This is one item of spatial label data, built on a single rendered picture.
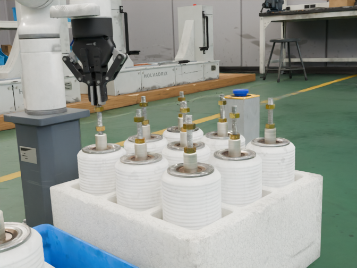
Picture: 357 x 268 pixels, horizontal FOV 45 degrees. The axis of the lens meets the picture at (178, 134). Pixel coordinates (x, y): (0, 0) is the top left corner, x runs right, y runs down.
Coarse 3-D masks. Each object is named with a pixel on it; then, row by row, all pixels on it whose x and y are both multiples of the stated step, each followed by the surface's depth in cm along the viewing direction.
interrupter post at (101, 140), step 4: (96, 136) 84; (100, 136) 84; (104, 136) 84; (96, 140) 84; (100, 140) 84; (104, 140) 84; (96, 144) 84; (100, 144) 84; (104, 144) 84; (96, 148) 85; (100, 148) 84; (104, 148) 84
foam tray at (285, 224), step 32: (64, 192) 83; (288, 192) 78; (320, 192) 87; (64, 224) 85; (96, 224) 77; (128, 224) 70; (160, 224) 66; (224, 224) 65; (256, 224) 71; (288, 224) 79; (320, 224) 89; (128, 256) 72; (160, 256) 66; (192, 256) 61; (224, 256) 65; (256, 256) 72; (288, 256) 80
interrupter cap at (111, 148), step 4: (92, 144) 88; (108, 144) 88; (112, 144) 88; (116, 144) 87; (84, 148) 85; (88, 148) 85; (92, 148) 85; (108, 148) 86; (112, 148) 84; (116, 148) 84; (120, 148) 85; (84, 152) 83; (88, 152) 82; (92, 152) 82; (96, 152) 81; (100, 152) 82; (104, 152) 82; (108, 152) 82; (112, 152) 82
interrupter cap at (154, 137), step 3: (135, 135) 96; (150, 135) 95; (153, 135) 95; (156, 135) 95; (159, 135) 95; (129, 138) 92; (132, 138) 93; (153, 138) 93; (156, 138) 92; (159, 138) 91; (162, 138) 92; (132, 141) 91; (147, 141) 90; (150, 141) 90; (153, 141) 90
